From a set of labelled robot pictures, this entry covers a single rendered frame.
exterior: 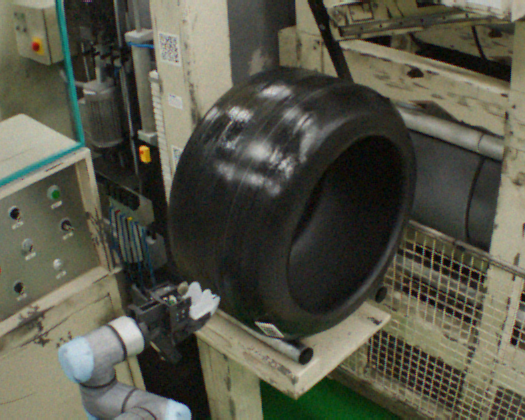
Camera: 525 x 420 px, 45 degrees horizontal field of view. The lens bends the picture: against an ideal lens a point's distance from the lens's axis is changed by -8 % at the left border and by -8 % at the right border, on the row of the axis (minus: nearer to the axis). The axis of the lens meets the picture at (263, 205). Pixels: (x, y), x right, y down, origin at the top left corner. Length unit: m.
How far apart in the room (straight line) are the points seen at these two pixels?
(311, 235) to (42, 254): 0.70
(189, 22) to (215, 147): 0.30
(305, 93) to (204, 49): 0.29
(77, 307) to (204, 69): 0.73
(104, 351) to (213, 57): 0.70
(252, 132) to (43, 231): 0.68
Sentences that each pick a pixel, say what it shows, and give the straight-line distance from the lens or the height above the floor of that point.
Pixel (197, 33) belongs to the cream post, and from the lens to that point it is 1.47.
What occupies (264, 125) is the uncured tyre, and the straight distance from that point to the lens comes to 1.26.
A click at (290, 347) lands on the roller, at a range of 1.52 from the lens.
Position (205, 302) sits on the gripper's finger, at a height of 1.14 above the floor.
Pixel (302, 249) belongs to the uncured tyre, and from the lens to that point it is 1.76.
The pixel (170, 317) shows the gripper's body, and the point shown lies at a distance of 1.25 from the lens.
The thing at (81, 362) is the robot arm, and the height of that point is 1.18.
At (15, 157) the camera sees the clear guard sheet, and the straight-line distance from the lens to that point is 1.59.
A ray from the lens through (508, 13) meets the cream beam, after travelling 1.25.
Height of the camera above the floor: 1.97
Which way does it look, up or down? 32 degrees down
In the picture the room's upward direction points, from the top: 4 degrees counter-clockwise
